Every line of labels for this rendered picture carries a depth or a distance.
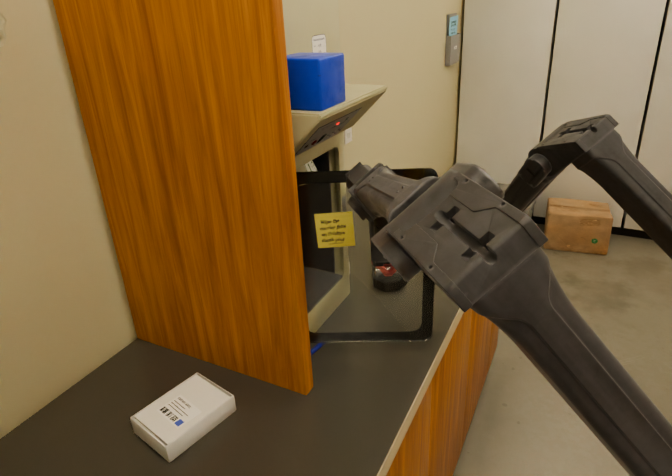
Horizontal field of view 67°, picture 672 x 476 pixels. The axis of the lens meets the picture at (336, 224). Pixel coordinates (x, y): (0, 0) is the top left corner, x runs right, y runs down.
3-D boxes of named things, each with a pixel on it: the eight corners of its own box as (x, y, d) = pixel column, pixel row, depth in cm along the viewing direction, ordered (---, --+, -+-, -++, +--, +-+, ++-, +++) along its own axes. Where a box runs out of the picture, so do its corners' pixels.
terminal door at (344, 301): (295, 341, 114) (279, 172, 98) (431, 339, 113) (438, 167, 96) (295, 343, 114) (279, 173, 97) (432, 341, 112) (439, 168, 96)
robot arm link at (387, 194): (418, 294, 42) (517, 208, 42) (373, 244, 41) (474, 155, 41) (359, 222, 84) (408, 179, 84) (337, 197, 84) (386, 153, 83)
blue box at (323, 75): (274, 109, 94) (269, 58, 90) (301, 99, 102) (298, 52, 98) (321, 111, 90) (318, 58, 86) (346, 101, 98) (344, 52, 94)
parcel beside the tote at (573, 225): (542, 249, 359) (547, 212, 347) (542, 230, 386) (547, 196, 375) (607, 256, 345) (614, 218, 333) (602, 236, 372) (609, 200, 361)
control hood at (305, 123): (269, 164, 96) (263, 111, 92) (344, 125, 122) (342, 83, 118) (322, 170, 91) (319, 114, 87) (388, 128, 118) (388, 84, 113)
